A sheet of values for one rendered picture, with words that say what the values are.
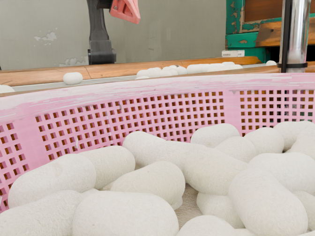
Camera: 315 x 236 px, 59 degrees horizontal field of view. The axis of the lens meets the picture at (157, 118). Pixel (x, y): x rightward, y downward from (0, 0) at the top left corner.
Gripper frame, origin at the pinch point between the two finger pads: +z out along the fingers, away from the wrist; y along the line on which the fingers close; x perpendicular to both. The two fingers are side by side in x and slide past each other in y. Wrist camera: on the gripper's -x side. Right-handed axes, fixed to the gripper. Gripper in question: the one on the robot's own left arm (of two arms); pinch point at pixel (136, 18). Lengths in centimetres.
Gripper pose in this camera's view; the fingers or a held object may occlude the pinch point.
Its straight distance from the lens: 61.6
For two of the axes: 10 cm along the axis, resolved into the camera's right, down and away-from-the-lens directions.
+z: 4.9, 7.5, -4.5
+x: -3.6, 6.4, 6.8
